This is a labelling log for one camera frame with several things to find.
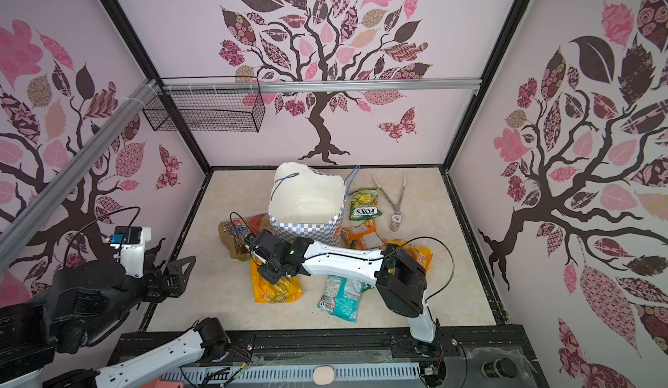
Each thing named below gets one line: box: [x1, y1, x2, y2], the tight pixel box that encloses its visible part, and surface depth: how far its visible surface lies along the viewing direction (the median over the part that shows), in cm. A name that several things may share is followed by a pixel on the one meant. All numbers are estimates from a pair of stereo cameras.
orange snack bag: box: [340, 217, 385, 251], surface depth 94 cm
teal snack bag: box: [316, 274, 375, 323], surface depth 81 cm
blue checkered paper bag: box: [267, 162, 361, 247], surface depth 81 cm
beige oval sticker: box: [313, 365, 335, 386], surface depth 70 cm
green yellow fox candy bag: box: [348, 187, 383, 221], surface depth 103 cm
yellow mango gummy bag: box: [249, 256, 303, 304], surface depth 76 cm
